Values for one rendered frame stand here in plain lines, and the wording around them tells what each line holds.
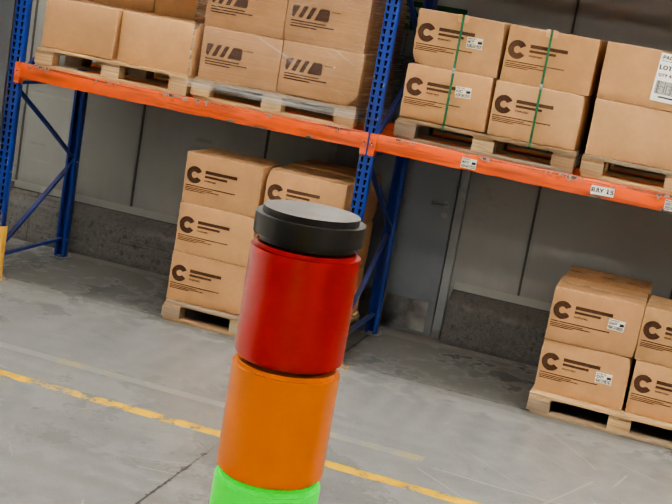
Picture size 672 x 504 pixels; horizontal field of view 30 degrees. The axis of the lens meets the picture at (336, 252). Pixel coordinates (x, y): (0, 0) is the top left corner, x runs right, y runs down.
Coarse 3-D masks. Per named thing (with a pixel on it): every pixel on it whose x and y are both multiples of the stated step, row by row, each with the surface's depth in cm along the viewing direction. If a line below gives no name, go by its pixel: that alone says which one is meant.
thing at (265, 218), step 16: (256, 208) 56; (272, 208) 55; (288, 208) 55; (304, 208) 56; (320, 208) 57; (336, 208) 58; (256, 224) 55; (272, 224) 54; (288, 224) 54; (304, 224) 54; (320, 224) 54; (336, 224) 54; (352, 224) 55; (272, 240) 55; (288, 240) 54; (304, 240) 54; (320, 240) 54; (336, 240) 54; (352, 240) 55
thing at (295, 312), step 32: (256, 256) 55; (288, 256) 54; (320, 256) 54; (352, 256) 56; (256, 288) 55; (288, 288) 54; (320, 288) 54; (352, 288) 56; (256, 320) 55; (288, 320) 54; (320, 320) 55; (256, 352) 55; (288, 352) 55; (320, 352) 55
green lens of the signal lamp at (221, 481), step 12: (216, 468) 58; (216, 480) 57; (228, 480) 57; (216, 492) 57; (228, 492) 57; (240, 492) 56; (252, 492) 56; (264, 492) 56; (276, 492) 56; (288, 492) 57; (300, 492) 57; (312, 492) 58
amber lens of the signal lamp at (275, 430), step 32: (256, 384) 55; (288, 384) 55; (320, 384) 56; (224, 416) 57; (256, 416) 55; (288, 416) 55; (320, 416) 56; (224, 448) 57; (256, 448) 56; (288, 448) 56; (320, 448) 57; (256, 480) 56; (288, 480) 56
